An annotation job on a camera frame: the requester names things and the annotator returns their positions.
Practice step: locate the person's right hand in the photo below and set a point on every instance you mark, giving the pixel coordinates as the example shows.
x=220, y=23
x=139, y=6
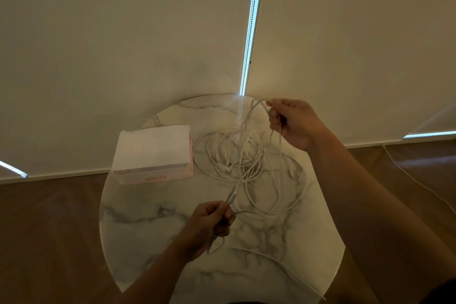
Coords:
x=297, y=122

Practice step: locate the person's left hand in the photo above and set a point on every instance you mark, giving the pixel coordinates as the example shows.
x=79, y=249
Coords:
x=206, y=225

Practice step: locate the pink white storage box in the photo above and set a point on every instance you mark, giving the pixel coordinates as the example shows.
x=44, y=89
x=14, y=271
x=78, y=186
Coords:
x=153, y=147

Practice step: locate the person's right forearm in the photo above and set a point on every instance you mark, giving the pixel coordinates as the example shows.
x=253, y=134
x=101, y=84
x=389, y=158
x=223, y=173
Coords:
x=374, y=225

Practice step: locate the person's left forearm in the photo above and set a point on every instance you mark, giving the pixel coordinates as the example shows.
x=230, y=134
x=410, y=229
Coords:
x=156, y=279

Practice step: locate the person's black clothing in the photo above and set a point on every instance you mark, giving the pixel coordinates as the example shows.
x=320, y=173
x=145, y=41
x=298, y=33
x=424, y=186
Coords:
x=441, y=295

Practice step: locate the beige roller blind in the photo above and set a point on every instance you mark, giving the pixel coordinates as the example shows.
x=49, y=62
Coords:
x=356, y=47
x=107, y=47

